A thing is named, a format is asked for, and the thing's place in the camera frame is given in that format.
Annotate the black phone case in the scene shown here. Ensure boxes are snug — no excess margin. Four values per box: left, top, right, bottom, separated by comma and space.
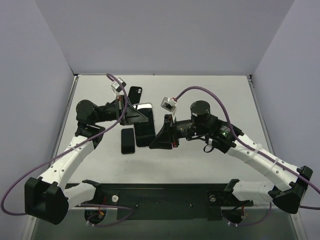
128, 86, 143, 105

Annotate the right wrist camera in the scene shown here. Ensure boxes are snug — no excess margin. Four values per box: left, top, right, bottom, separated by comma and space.
160, 97, 177, 113

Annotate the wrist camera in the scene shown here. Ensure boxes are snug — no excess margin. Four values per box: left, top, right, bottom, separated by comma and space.
160, 97, 177, 113
110, 77, 127, 93

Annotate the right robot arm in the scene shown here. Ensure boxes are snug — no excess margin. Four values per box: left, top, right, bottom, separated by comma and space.
149, 100, 313, 214

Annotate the purple cable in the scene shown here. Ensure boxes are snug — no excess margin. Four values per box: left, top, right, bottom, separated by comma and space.
172, 86, 320, 210
0, 73, 137, 227

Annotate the phone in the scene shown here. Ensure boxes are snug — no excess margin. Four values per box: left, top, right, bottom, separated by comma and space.
134, 103, 156, 148

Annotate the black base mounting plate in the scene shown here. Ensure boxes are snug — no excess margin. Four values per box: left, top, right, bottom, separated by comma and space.
69, 183, 253, 222

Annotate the black smartphone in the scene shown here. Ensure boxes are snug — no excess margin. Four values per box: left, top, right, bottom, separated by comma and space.
121, 128, 136, 155

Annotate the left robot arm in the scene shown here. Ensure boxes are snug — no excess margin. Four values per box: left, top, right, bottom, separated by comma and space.
24, 95, 149, 225

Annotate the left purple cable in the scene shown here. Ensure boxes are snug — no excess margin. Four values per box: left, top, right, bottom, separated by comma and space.
0, 73, 137, 227

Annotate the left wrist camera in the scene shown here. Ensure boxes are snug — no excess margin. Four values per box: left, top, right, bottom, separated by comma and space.
110, 77, 127, 93

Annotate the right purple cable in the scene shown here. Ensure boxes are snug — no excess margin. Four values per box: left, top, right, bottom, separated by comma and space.
172, 86, 320, 210

